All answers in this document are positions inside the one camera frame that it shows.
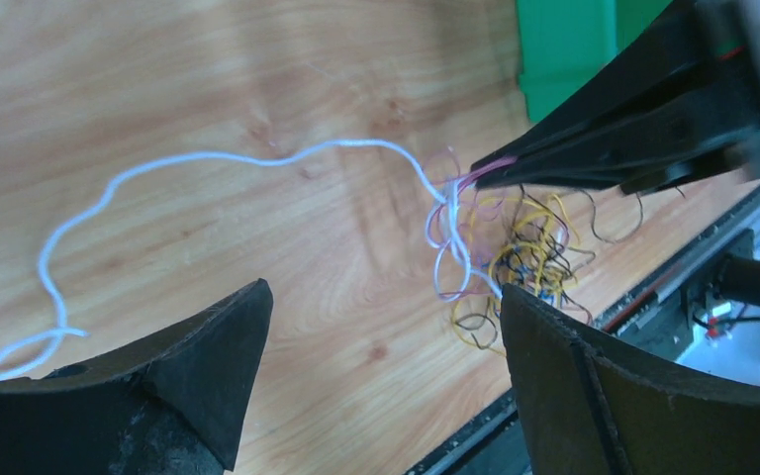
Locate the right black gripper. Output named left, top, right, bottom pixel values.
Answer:
left=474, top=1, right=760, bottom=195

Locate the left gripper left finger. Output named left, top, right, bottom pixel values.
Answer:
left=0, top=279, right=273, bottom=474

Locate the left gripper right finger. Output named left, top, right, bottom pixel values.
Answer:
left=500, top=285, right=760, bottom=474

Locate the coloured cable bundle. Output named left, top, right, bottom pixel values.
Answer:
left=448, top=186, right=647, bottom=358

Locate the white thin cable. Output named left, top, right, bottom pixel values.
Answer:
left=0, top=139, right=506, bottom=386

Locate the pink thin cable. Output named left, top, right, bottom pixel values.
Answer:
left=424, top=146, right=519, bottom=304

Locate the green plastic bin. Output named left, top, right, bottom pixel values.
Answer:
left=516, top=0, right=669, bottom=123

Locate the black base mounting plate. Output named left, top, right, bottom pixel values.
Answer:
left=413, top=185, right=760, bottom=474

